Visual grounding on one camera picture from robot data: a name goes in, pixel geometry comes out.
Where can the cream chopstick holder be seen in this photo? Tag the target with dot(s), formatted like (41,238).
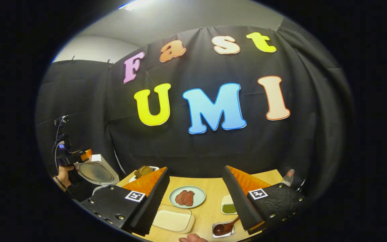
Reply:
(153,168)

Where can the small metal dish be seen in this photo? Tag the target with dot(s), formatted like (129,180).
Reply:
(228,233)

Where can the beige rectangular tray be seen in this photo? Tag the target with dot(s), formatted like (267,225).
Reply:
(171,220)

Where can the clear plastic bottle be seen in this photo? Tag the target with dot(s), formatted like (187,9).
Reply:
(288,178)

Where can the cream compartment grain dish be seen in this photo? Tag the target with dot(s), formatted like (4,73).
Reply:
(227,200)

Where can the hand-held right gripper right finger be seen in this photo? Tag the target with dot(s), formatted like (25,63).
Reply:
(239,205)

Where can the green beans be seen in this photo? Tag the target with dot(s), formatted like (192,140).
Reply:
(229,209)

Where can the brown meat slice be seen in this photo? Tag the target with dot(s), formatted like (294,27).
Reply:
(180,197)
(189,198)

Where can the white rice cooker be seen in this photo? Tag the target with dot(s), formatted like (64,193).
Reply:
(96,173)

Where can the small dark brown spoon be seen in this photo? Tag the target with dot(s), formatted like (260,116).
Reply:
(219,230)

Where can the black backdrop cloth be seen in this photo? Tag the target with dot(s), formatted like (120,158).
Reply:
(96,101)

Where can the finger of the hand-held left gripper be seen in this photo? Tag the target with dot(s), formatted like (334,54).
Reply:
(85,156)

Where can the pale green round plate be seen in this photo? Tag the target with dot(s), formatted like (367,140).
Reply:
(198,195)

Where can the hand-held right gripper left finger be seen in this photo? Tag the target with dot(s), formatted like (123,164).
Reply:
(151,205)

